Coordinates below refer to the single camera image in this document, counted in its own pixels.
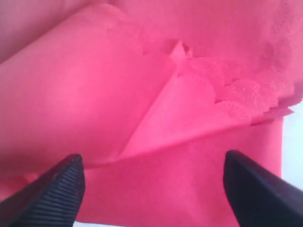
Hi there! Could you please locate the red scalloped cloth mat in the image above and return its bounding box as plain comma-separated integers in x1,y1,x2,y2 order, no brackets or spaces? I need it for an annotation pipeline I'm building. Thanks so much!
0,0,303,227

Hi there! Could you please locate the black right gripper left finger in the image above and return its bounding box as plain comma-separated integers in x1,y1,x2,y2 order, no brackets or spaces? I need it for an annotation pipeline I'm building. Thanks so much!
0,154,85,227

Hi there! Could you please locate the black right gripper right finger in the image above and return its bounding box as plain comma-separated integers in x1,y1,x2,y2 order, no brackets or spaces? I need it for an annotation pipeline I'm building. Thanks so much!
223,150,303,227

